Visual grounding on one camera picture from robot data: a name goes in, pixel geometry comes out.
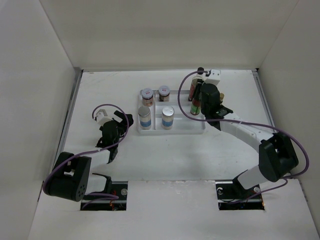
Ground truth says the white divided organizer tray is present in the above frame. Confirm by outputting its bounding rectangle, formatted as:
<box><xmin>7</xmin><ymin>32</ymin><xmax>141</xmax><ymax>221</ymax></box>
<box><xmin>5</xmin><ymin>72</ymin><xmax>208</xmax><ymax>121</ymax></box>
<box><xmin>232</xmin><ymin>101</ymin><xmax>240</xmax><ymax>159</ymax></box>
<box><xmin>137</xmin><ymin>90</ymin><xmax>206</xmax><ymax>136</ymax></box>

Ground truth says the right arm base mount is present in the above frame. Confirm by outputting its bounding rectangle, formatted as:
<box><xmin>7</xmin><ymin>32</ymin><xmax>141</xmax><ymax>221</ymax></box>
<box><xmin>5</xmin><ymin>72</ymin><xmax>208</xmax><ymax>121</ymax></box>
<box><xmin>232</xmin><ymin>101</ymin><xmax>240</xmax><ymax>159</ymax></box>
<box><xmin>215</xmin><ymin>181</ymin><xmax>265</xmax><ymax>211</ymax></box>

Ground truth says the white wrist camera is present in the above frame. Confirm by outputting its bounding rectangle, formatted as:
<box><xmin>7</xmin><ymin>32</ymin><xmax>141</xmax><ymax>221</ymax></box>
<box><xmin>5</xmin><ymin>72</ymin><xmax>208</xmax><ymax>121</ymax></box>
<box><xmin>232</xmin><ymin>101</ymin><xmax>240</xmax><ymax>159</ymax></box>
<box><xmin>205</xmin><ymin>69</ymin><xmax>221</xmax><ymax>86</ymax></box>
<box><xmin>94</xmin><ymin>109</ymin><xmax>112</xmax><ymax>126</ymax></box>

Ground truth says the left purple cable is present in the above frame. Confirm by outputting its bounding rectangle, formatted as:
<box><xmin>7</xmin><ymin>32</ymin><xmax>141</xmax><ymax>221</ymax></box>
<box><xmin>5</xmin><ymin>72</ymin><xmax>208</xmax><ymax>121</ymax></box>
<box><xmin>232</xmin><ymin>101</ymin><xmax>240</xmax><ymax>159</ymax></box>
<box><xmin>42</xmin><ymin>104</ymin><xmax>131</xmax><ymax>210</ymax></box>

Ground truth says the red sauce bottle yellow cap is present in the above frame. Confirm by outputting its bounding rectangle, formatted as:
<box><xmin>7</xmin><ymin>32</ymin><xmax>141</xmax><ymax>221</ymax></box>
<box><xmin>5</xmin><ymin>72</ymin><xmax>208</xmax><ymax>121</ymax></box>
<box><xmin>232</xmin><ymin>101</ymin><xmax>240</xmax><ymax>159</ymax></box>
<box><xmin>190</xmin><ymin>98</ymin><xmax>201</xmax><ymax>116</ymax></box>

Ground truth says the purple cable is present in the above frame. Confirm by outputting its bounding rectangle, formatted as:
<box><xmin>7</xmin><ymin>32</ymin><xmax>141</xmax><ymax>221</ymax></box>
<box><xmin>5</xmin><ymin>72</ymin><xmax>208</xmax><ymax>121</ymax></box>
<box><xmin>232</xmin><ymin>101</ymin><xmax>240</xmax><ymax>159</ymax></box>
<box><xmin>42</xmin><ymin>104</ymin><xmax>131</xmax><ymax>210</ymax></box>
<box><xmin>177</xmin><ymin>70</ymin><xmax>311</xmax><ymax>205</ymax></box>

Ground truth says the small yellow label bottle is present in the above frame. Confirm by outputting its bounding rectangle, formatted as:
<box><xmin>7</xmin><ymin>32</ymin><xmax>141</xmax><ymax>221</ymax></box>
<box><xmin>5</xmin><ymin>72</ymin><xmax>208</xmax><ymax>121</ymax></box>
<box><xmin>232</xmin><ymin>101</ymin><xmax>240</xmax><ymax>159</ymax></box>
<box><xmin>219</xmin><ymin>92</ymin><xmax>225</xmax><ymax>104</ymax></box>

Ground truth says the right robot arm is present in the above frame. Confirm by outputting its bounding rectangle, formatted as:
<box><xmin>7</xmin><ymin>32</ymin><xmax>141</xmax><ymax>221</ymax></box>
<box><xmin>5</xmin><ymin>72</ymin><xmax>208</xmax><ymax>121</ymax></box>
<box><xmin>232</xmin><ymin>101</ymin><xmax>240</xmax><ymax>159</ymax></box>
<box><xmin>193</xmin><ymin>80</ymin><xmax>299</xmax><ymax>198</ymax></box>

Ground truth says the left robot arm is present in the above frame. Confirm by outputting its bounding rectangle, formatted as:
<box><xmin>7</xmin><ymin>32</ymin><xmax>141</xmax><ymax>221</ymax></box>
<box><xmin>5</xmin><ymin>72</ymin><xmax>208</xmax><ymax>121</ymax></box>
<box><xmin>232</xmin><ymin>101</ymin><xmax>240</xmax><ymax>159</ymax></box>
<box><xmin>42</xmin><ymin>109</ymin><xmax>134</xmax><ymax>202</ymax></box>

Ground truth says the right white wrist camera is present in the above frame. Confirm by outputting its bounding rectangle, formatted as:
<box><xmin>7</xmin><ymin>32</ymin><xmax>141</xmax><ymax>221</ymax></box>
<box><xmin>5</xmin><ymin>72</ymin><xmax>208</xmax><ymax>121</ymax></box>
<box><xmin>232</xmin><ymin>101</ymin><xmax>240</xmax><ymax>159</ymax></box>
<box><xmin>205</xmin><ymin>69</ymin><xmax>221</xmax><ymax>86</ymax></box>

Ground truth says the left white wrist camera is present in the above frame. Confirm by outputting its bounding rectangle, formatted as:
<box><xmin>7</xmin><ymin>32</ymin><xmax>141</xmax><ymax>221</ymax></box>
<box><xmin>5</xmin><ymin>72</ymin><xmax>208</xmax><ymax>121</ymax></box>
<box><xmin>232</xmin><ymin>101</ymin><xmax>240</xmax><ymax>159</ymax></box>
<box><xmin>94</xmin><ymin>109</ymin><xmax>112</xmax><ymax>126</ymax></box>

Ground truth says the orange spice jar white lid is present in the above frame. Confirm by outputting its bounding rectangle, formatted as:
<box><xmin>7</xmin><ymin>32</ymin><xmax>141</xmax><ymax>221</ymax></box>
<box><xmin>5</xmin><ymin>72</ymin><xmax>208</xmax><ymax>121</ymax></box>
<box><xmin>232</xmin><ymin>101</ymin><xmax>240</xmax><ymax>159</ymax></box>
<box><xmin>141</xmin><ymin>88</ymin><xmax>154</xmax><ymax>107</ymax></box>

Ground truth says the blue label jar silver lid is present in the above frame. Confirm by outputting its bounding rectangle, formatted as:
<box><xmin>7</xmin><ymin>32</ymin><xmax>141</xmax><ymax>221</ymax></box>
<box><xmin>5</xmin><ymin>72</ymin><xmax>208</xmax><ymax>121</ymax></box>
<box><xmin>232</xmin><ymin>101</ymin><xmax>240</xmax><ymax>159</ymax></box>
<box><xmin>138</xmin><ymin>105</ymin><xmax>152</xmax><ymax>130</ymax></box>

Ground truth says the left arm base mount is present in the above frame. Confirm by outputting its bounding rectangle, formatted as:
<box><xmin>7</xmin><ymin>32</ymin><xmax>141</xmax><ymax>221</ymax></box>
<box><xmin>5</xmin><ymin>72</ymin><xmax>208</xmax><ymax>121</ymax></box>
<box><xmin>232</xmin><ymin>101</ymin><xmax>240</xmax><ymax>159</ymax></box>
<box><xmin>80</xmin><ymin>173</ymin><xmax>129</xmax><ymax>212</ymax></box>

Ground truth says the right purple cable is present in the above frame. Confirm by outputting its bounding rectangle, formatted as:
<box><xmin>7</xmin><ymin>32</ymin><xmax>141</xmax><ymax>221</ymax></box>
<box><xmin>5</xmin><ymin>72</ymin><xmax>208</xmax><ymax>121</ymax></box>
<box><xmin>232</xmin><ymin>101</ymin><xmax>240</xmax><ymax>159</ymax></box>
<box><xmin>177</xmin><ymin>70</ymin><xmax>311</xmax><ymax>205</ymax></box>

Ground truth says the dark soy sauce bottle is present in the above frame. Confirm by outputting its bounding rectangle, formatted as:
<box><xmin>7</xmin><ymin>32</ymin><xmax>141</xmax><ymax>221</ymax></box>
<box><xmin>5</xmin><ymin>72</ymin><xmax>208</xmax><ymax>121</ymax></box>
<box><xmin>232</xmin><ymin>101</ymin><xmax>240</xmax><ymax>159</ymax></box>
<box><xmin>188</xmin><ymin>67</ymin><xmax>205</xmax><ymax>102</ymax></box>

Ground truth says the dark spice jar white lid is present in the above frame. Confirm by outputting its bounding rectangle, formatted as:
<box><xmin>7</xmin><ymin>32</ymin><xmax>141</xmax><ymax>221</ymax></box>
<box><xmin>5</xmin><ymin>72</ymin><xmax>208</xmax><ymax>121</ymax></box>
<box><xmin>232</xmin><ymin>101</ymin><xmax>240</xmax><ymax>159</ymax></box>
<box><xmin>158</xmin><ymin>85</ymin><xmax>171</xmax><ymax>102</ymax></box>

